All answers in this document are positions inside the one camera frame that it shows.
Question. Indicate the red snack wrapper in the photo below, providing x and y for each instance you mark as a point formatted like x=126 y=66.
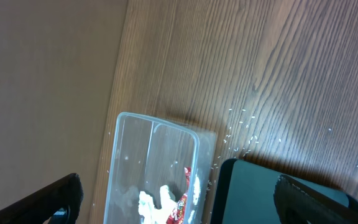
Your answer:
x=178 y=213

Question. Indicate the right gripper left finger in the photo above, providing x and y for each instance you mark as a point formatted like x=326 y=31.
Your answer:
x=58 y=202

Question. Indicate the clear plastic bin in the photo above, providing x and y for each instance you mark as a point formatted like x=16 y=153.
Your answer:
x=150 y=152

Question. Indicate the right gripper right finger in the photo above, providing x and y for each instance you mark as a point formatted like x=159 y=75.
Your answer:
x=298 y=203

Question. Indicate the black tray bin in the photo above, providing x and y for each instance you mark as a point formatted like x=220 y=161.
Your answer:
x=245 y=194

